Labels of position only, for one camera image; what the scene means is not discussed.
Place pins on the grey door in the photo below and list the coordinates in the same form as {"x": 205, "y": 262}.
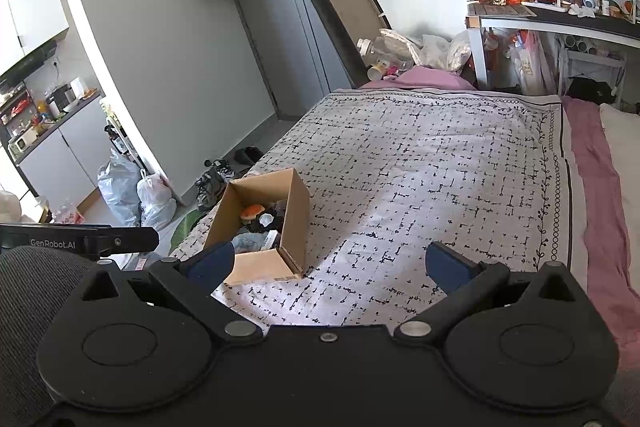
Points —
{"x": 300, "y": 32}

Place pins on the grey sneakers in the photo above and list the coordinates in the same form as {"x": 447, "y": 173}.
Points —
{"x": 212, "y": 189}

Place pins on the clear plastic bottle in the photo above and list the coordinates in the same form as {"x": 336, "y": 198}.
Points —
{"x": 372, "y": 49}

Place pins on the small yellow white cup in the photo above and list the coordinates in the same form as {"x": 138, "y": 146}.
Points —
{"x": 377, "y": 70}

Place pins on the black slippers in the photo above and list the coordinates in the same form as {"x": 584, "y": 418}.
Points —
{"x": 248, "y": 155}

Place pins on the white desk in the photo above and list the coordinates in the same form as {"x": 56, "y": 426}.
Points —
{"x": 477, "y": 57}

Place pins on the white red plastic bag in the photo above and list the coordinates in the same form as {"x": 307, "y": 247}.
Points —
{"x": 156, "y": 202}

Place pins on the green bag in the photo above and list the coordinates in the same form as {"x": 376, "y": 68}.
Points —
{"x": 187, "y": 229}

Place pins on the white black-patterned blanket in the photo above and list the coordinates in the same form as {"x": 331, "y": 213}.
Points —
{"x": 425, "y": 182}

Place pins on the grey kitchen cabinet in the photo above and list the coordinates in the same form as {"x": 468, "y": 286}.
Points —
{"x": 60, "y": 157}

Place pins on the orange burger squishy toy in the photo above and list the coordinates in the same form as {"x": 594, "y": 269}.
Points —
{"x": 252, "y": 211}

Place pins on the white wall cabinet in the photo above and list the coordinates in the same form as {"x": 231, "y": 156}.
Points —
{"x": 35, "y": 12}

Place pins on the blue tissue packet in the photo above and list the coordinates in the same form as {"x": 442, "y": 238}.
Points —
{"x": 249, "y": 243}

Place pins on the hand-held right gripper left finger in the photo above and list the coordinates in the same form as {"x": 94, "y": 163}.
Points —
{"x": 212, "y": 259}

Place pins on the black desk mat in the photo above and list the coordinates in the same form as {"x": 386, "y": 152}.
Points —
{"x": 575, "y": 14}

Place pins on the brown cardboard box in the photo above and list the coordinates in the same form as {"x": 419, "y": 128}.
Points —
{"x": 295, "y": 217}

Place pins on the dark bottles rack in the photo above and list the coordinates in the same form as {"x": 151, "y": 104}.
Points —
{"x": 117, "y": 132}

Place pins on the white printed plastic bag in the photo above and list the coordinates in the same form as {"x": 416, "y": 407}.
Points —
{"x": 530, "y": 67}

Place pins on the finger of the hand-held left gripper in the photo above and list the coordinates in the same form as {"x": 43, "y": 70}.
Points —
{"x": 130, "y": 239}

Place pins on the brown patterned desk mat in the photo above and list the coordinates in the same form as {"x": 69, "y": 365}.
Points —
{"x": 500, "y": 9}

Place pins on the grey-blue plastic bag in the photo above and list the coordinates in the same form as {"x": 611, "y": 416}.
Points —
{"x": 120, "y": 189}

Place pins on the crumpled clear plastic bag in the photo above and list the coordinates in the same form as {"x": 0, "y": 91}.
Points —
{"x": 425, "y": 49}

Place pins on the beige quilt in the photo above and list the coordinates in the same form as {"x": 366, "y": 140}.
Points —
{"x": 625, "y": 147}

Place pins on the black bag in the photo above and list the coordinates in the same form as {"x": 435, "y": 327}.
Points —
{"x": 590, "y": 89}

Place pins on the brown board with black frame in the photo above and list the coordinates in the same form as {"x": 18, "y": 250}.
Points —
{"x": 350, "y": 7}

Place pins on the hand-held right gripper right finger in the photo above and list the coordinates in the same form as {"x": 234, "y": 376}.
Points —
{"x": 450, "y": 264}

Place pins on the black item with white tag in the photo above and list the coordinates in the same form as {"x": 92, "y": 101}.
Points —
{"x": 261, "y": 224}

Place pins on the person's grey trouser leg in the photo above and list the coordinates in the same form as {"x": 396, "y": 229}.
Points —
{"x": 30, "y": 332}

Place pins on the patterned plastic bag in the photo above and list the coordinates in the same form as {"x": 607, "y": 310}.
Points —
{"x": 459, "y": 52}

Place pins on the white tubes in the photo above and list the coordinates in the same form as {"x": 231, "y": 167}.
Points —
{"x": 582, "y": 43}

